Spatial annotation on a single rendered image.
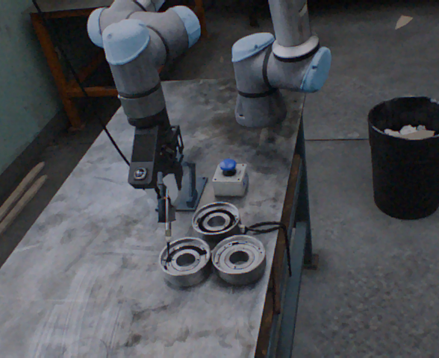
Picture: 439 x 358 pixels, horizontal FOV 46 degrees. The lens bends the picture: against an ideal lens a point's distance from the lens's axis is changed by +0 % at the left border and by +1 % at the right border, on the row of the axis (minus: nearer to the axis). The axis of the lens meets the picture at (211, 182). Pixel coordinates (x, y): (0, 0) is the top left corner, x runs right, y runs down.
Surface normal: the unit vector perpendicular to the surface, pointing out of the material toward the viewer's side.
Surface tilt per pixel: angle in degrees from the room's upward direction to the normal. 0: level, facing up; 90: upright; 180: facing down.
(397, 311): 0
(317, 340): 0
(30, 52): 90
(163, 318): 0
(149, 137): 32
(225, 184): 90
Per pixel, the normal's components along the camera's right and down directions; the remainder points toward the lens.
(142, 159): -0.25, -0.35
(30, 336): -0.17, -0.79
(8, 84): 0.96, 0.01
